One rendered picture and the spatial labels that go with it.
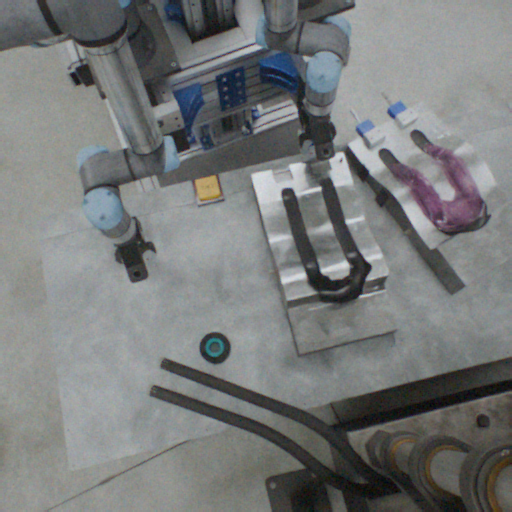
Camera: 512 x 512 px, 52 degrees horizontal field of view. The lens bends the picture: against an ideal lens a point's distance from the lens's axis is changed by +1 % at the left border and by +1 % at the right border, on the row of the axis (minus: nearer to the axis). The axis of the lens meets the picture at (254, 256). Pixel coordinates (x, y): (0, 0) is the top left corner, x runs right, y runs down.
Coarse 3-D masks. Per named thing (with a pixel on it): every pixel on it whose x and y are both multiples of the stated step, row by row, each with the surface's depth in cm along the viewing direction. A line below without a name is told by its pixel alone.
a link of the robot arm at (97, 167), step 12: (84, 156) 114; (96, 156) 114; (108, 156) 114; (120, 156) 113; (84, 168) 113; (96, 168) 113; (108, 168) 113; (120, 168) 113; (84, 180) 113; (96, 180) 112; (108, 180) 113; (120, 180) 115; (132, 180) 116; (84, 192) 113; (120, 192) 116
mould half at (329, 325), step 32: (256, 192) 141; (320, 192) 141; (352, 192) 141; (288, 224) 139; (320, 224) 139; (352, 224) 138; (288, 256) 134; (320, 256) 132; (288, 288) 129; (384, 288) 135; (320, 320) 134; (352, 320) 133; (384, 320) 133
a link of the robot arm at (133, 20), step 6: (120, 0) 118; (126, 0) 119; (132, 0) 122; (126, 6) 120; (132, 6) 123; (126, 12) 122; (132, 12) 123; (138, 12) 128; (126, 18) 123; (132, 18) 125; (138, 18) 127; (132, 24) 126; (138, 24) 128; (132, 30) 127; (126, 36) 127
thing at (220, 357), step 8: (208, 336) 136; (216, 336) 136; (224, 336) 136; (200, 344) 135; (208, 344) 135; (224, 344) 135; (200, 352) 135; (208, 352) 135; (224, 352) 135; (208, 360) 134; (216, 360) 134; (224, 360) 135
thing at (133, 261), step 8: (136, 240) 127; (120, 248) 125; (128, 248) 125; (136, 248) 125; (128, 256) 126; (136, 256) 126; (128, 264) 126; (136, 264) 126; (144, 264) 127; (128, 272) 126; (136, 272) 126; (144, 272) 127; (136, 280) 127
